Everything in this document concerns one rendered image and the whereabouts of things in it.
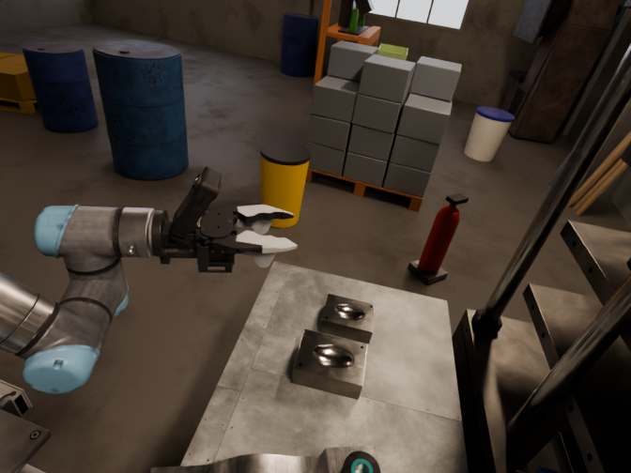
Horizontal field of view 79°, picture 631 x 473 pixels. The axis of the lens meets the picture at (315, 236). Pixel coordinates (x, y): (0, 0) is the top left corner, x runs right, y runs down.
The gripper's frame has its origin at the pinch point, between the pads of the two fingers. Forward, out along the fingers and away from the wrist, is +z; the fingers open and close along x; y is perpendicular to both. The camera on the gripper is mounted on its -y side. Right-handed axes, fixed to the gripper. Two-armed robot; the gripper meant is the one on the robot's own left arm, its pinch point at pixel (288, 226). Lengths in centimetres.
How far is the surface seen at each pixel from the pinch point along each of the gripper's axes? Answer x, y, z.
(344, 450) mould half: 18, 53, 17
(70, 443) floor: -22, 150, -76
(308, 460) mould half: 18, 56, 9
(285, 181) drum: -189, 128, 25
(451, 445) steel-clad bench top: 16, 64, 49
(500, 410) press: 7, 66, 70
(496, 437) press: 14, 65, 65
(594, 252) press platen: -13, 18, 82
